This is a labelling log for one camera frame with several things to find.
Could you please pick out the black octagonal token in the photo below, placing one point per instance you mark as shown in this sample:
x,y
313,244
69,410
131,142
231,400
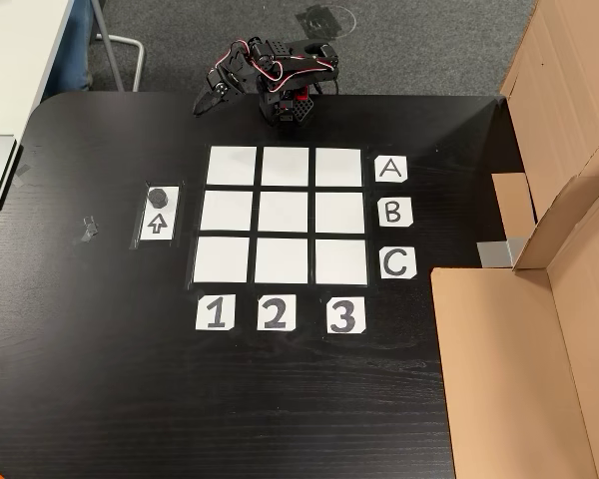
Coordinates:
x,y
158,197

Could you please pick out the grey tape scrap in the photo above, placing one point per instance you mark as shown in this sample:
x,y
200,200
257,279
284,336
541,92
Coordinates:
x,y
23,174
87,230

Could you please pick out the paper label letter C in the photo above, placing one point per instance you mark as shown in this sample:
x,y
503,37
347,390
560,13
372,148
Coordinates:
x,y
397,263

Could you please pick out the paper label letter B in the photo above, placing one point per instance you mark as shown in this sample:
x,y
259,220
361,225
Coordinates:
x,y
395,212

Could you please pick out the white paper grid square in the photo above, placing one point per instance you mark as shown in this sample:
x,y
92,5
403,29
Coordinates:
x,y
285,165
341,261
226,211
281,260
283,211
339,212
221,260
338,166
231,165

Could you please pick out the paper label number 3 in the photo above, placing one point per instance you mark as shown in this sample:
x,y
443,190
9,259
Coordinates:
x,y
346,315

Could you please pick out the red and black clamp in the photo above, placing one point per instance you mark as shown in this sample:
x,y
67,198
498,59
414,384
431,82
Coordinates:
x,y
303,94

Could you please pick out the white arrow paper sheet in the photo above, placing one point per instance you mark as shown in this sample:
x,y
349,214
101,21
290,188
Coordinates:
x,y
157,224

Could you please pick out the grey tape strip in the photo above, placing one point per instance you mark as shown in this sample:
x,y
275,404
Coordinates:
x,y
496,253

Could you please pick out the paper label number 2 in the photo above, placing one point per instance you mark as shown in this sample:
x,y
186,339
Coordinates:
x,y
276,312

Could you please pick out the person's leg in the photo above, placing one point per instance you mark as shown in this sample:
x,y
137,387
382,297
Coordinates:
x,y
82,45

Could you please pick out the brown cardboard panel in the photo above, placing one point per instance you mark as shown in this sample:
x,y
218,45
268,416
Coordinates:
x,y
504,374
554,100

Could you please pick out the paper label letter A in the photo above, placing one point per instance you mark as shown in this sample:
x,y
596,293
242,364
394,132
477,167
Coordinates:
x,y
391,169

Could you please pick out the paper label number 1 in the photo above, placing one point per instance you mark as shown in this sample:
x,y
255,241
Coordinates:
x,y
215,312

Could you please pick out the white desk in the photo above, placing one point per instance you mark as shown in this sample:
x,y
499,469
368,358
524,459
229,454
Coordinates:
x,y
15,55

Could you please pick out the grey metal desk leg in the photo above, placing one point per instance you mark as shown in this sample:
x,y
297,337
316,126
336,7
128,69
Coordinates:
x,y
137,65

